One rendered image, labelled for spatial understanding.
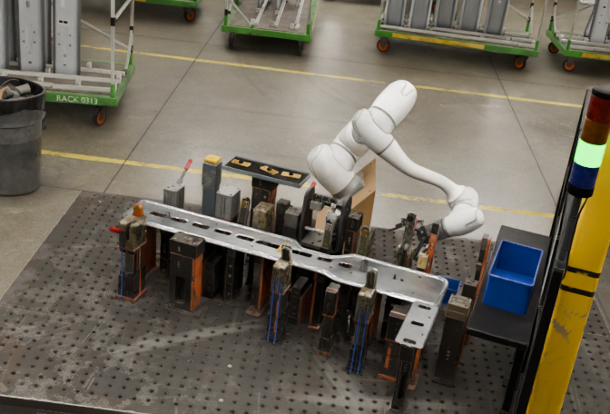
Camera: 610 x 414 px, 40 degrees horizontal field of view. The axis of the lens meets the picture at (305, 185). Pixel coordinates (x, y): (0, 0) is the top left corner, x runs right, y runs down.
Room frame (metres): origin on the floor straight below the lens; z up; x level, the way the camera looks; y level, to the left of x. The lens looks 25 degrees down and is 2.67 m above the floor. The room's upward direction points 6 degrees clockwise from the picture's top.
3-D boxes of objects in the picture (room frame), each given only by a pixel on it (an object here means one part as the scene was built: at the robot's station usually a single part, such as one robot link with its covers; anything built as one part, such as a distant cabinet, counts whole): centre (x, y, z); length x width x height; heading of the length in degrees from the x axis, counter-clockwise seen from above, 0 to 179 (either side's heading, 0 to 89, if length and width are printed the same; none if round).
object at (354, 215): (3.11, -0.22, 0.91); 0.07 x 0.05 x 0.42; 163
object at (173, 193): (3.31, 0.57, 0.88); 0.11 x 0.10 x 0.36; 163
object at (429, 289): (2.97, 0.08, 1.00); 1.38 x 0.22 x 0.02; 73
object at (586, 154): (2.06, -0.73, 1.90); 0.07 x 0.07 x 0.06
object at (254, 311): (3.00, 0.13, 0.84); 0.17 x 0.06 x 0.29; 163
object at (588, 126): (2.06, -0.73, 1.97); 0.07 x 0.07 x 0.06
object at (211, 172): (3.44, 0.42, 0.92); 0.08 x 0.08 x 0.44; 73
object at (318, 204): (3.14, -0.10, 0.94); 0.18 x 0.13 x 0.49; 73
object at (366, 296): (2.66, -0.27, 0.87); 0.12 x 0.09 x 0.35; 163
